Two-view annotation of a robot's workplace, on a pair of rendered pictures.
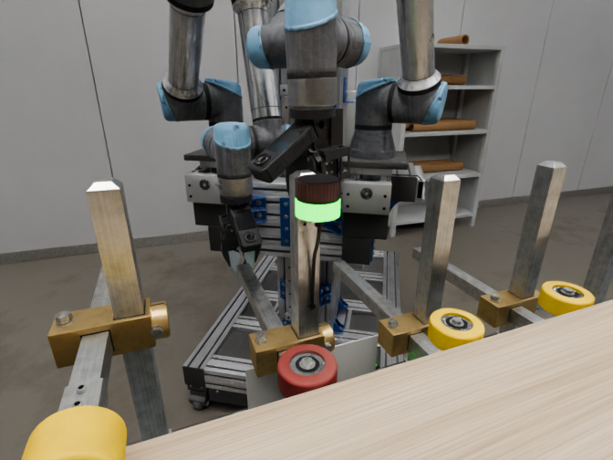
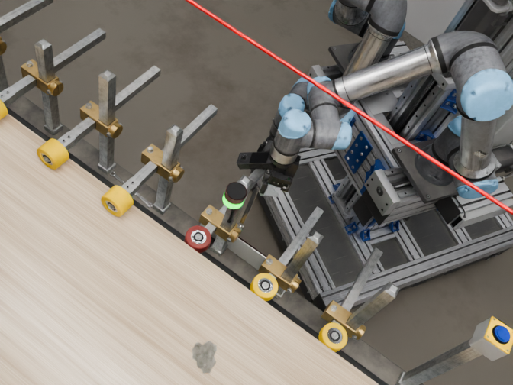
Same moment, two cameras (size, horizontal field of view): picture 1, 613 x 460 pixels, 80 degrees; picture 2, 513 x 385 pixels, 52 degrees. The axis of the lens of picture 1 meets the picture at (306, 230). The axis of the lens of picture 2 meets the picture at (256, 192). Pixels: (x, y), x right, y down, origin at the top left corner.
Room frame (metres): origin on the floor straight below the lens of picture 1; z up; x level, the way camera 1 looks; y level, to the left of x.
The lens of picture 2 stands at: (-0.18, -0.52, 2.34)
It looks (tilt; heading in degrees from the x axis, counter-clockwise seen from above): 55 degrees down; 34
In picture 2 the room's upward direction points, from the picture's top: 24 degrees clockwise
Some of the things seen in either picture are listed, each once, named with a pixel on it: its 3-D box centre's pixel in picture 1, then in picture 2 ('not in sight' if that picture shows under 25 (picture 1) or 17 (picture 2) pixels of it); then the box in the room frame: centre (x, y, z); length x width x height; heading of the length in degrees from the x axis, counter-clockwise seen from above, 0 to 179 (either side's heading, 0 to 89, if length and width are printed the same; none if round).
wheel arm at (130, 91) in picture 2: not in sight; (108, 108); (0.36, 0.52, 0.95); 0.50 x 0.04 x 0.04; 21
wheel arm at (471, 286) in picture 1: (473, 288); (350, 298); (0.76, -0.40, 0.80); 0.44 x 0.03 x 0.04; 21
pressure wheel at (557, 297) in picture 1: (560, 316); (328, 341); (0.57, -0.47, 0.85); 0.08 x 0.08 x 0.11
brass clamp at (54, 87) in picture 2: not in sight; (42, 79); (0.23, 0.72, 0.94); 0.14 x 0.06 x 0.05; 111
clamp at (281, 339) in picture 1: (293, 346); (220, 225); (0.50, 0.02, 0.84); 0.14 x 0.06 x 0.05; 111
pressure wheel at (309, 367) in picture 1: (306, 393); (196, 244); (0.39, 0.00, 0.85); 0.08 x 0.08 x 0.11
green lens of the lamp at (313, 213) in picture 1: (317, 206); (233, 198); (0.46, -0.01, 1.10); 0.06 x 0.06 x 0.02
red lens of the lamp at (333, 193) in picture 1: (317, 187); (235, 192); (0.46, -0.01, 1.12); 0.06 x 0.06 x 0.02
